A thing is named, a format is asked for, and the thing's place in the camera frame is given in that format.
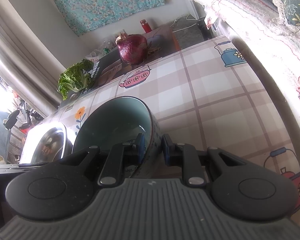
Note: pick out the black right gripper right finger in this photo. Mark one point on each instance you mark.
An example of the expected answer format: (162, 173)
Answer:
(186, 157)

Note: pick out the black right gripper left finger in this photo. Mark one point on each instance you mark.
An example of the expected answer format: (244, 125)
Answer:
(121, 155)

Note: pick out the teal ceramic bowl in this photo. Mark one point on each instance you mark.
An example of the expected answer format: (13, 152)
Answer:
(121, 120)

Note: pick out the stainless steel bowl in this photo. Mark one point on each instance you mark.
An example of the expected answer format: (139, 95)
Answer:
(52, 146)

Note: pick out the plaid teapot tablecloth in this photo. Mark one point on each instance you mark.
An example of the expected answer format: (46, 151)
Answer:
(204, 95)

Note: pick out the green napa cabbage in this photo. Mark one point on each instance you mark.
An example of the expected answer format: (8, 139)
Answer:
(76, 78)

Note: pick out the red onion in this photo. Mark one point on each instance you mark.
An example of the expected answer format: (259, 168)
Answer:
(133, 49)

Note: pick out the dark printed board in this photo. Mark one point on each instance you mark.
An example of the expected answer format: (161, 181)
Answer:
(161, 42)

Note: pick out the beige curtain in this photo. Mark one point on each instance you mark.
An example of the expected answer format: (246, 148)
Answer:
(26, 64)

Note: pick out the white lace cloth roll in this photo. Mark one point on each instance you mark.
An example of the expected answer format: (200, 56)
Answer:
(274, 44)

